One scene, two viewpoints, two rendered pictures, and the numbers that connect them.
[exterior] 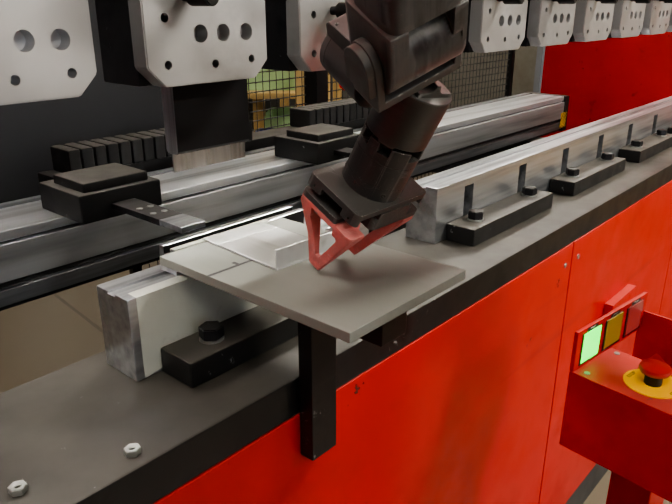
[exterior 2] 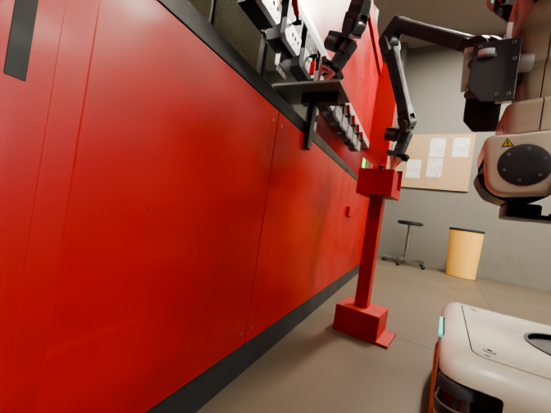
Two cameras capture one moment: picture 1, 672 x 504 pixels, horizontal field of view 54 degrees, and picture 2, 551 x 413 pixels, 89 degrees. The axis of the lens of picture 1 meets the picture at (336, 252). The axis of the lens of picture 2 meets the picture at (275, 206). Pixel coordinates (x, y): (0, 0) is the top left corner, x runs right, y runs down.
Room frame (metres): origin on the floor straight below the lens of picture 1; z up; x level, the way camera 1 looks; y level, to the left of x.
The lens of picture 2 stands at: (-0.40, 0.39, 0.52)
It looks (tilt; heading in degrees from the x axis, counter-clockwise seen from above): 1 degrees up; 345
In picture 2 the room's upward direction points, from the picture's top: 9 degrees clockwise
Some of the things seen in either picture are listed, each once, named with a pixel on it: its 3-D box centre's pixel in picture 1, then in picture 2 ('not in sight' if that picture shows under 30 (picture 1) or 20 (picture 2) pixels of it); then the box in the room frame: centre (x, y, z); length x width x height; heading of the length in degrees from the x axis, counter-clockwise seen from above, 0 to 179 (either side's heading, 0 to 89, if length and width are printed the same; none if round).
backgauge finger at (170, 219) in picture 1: (131, 199); not in sight; (0.83, 0.27, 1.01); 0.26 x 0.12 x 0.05; 49
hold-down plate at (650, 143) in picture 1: (648, 146); not in sight; (1.75, -0.83, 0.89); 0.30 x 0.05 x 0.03; 139
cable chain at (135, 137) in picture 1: (161, 142); not in sight; (1.15, 0.30, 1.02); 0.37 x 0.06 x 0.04; 139
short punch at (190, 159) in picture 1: (208, 121); (283, 64); (0.73, 0.14, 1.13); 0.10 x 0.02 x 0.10; 139
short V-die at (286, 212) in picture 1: (237, 237); not in sight; (0.75, 0.12, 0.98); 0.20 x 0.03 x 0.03; 139
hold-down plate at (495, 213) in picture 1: (503, 214); not in sight; (1.15, -0.30, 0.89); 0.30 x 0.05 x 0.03; 139
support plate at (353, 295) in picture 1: (308, 267); (311, 93); (0.63, 0.03, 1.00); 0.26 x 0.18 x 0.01; 49
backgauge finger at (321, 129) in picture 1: (349, 147); not in sight; (1.16, -0.02, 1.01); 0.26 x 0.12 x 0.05; 49
